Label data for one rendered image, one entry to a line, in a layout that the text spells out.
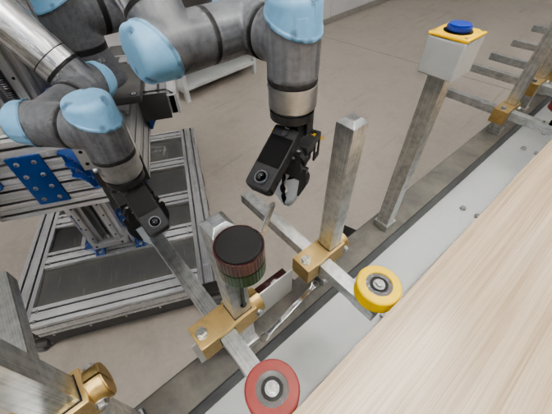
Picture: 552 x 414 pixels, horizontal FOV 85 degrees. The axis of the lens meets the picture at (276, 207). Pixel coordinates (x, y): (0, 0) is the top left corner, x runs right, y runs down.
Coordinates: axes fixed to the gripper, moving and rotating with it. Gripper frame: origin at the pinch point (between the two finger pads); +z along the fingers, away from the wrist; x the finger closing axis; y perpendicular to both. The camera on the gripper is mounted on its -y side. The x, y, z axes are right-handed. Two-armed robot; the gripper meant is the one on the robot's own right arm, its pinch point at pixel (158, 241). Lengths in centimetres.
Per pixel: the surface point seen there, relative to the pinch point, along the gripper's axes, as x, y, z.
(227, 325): -0.6, -28.8, -4.7
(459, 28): -53, -28, -41
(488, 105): -123, -22, 1
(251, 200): -24.2, -4.3, -0.8
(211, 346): 3.4, -29.5, -3.9
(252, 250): -4.6, -33.3, -29.0
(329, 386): -6.4, -46.9, -7.9
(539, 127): -123, -40, 2
